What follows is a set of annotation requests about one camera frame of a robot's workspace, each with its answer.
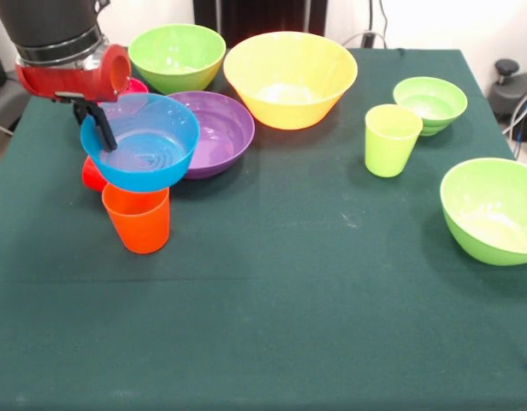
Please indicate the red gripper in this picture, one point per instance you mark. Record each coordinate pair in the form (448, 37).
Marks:
(71, 83)

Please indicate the red cup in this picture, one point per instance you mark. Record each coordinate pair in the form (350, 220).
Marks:
(91, 175)

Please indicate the blue bowl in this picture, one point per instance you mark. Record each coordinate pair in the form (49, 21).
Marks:
(152, 171)

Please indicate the orange cup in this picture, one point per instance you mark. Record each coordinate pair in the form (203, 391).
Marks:
(139, 227)

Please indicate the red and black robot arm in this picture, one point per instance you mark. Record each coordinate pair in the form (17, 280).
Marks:
(49, 21)

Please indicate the pink bowl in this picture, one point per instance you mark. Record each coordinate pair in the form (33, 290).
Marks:
(137, 85)

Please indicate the grey chair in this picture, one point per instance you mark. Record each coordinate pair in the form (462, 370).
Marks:
(7, 107)

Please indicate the large light green bowl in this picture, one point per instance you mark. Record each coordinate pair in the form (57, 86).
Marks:
(173, 51)
(481, 240)

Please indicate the purple bowl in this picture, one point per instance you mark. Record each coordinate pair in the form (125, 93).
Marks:
(225, 137)

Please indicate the large yellow bowl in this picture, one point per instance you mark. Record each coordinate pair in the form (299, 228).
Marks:
(289, 111)

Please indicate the dark green tablecloth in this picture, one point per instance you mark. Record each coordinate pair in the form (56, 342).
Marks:
(263, 321)

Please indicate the black power plug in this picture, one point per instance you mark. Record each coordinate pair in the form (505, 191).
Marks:
(368, 39)

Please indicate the yellow-green cup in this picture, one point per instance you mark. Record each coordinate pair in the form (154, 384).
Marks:
(387, 154)

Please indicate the small green bowl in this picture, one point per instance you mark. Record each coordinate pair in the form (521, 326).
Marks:
(434, 103)

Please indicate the black knobbed stand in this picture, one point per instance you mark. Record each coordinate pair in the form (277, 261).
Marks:
(507, 68)

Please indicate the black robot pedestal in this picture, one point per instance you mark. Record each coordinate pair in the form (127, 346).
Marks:
(255, 17)

